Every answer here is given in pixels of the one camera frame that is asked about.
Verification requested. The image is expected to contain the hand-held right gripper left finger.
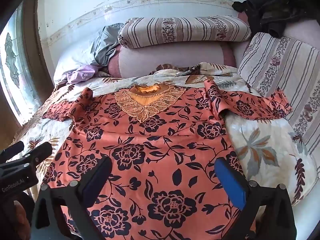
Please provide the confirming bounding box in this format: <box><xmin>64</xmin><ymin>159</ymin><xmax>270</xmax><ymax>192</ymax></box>
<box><xmin>30</xmin><ymin>155</ymin><xmax>113</xmax><ymax>240</ymax></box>

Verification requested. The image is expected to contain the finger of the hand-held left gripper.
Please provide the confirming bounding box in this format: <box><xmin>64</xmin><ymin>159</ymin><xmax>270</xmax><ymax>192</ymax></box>
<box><xmin>0</xmin><ymin>142</ymin><xmax>53</xmax><ymax>180</ymax></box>
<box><xmin>0</xmin><ymin>141</ymin><xmax>25</xmax><ymax>164</ymax></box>

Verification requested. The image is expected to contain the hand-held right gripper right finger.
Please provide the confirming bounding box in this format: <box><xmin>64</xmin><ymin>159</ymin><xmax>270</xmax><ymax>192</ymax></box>
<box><xmin>215</xmin><ymin>156</ymin><xmax>297</xmax><ymax>240</ymax></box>

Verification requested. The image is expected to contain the orange floral garment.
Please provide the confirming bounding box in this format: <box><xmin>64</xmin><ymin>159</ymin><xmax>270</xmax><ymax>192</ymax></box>
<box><xmin>41</xmin><ymin>79</ymin><xmax>293</xmax><ymax>240</ymax></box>

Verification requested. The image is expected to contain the black clothes pile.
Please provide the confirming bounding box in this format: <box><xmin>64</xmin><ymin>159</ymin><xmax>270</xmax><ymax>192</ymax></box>
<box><xmin>232</xmin><ymin>0</ymin><xmax>308</xmax><ymax>38</ymax></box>

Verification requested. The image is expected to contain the cream leaf print blanket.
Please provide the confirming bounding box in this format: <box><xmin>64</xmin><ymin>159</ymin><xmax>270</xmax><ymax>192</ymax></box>
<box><xmin>19</xmin><ymin>64</ymin><xmax>320</xmax><ymax>240</ymax></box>

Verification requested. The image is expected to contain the stained glass window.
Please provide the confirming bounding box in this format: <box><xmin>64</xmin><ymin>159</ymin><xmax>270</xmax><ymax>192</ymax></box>
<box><xmin>0</xmin><ymin>5</ymin><xmax>42</xmax><ymax>128</ymax></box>

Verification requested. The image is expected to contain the purple patterned cloth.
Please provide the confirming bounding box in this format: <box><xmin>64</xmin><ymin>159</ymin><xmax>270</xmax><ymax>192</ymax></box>
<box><xmin>66</xmin><ymin>64</ymin><xmax>99</xmax><ymax>84</ymax></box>

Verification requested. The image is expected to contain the white pillow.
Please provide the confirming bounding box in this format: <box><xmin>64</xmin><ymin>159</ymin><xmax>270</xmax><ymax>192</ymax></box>
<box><xmin>54</xmin><ymin>27</ymin><xmax>118</xmax><ymax>85</ymax></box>

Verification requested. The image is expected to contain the wide striped floral pillow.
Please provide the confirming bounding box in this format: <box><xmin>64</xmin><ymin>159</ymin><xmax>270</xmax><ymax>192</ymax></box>
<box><xmin>237</xmin><ymin>32</ymin><xmax>320</xmax><ymax>155</ymax></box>

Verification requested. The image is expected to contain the grey satin pillow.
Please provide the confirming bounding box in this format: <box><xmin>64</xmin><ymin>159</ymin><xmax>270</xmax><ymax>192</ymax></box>
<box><xmin>90</xmin><ymin>22</ymin><xmax>124</xmax><ymax>67</ymax></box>

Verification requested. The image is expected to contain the pink bed bolster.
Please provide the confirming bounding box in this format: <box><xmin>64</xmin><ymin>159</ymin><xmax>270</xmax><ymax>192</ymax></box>
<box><xmin>107</xmin><ymin>41</ymin><xmax>237</xmax><ymax>78</ymax></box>

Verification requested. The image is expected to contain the long striped floral pillow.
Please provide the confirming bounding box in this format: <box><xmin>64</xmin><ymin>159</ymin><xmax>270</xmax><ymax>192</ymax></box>
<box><xmin>117</xmin><ymin>16</ymin><xmax>252</xmax><ymax>49</ymax></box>

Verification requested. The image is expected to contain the pale pink cushion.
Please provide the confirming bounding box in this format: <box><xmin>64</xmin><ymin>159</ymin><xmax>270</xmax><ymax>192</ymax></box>
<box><xmin>235</xmin><ymin>11</ymin><xmax>320</xmax><ymax>55</ymax></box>

